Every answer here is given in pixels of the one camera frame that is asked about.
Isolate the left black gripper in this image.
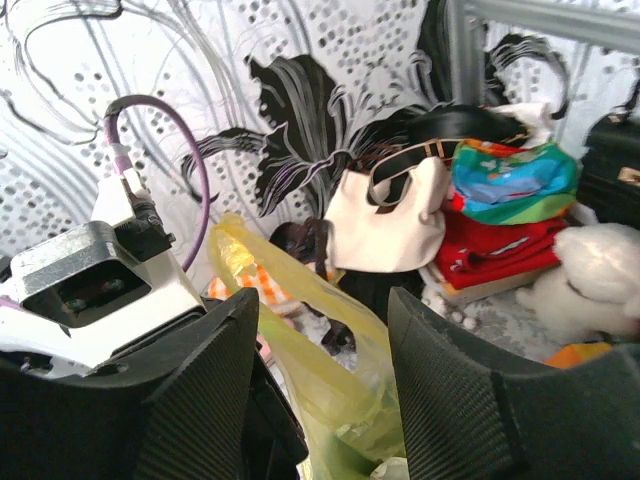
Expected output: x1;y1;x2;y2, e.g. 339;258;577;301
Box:
239;353;309;480

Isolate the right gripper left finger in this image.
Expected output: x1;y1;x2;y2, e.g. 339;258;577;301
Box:
1;289;258;479

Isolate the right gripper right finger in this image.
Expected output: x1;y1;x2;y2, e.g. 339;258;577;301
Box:
388;288;639;479

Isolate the yellow translucent trash bag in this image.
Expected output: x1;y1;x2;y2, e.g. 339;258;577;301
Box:
208;213;405;479

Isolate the crumpled white paper trash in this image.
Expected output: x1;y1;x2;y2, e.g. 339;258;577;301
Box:
369;457;410;480

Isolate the rainbow striped bag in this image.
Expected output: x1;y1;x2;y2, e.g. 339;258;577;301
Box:
543;342;612;369

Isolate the cream canvas tote bag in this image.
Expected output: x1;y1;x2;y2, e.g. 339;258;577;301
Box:
325;157;450;273

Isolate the colourful print bag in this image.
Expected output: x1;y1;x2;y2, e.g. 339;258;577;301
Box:
451;139;579;225

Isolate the orange checkered towel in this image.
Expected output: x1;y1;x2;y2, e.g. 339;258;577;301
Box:
208;265;300;311

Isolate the white plush lamb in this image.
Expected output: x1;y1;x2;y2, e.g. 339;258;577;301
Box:
516;223;639;343

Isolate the black leather handbag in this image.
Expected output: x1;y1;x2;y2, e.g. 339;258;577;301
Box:
577;112;640;226

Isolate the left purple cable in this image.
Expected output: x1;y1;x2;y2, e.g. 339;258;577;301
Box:
103;94;211;274

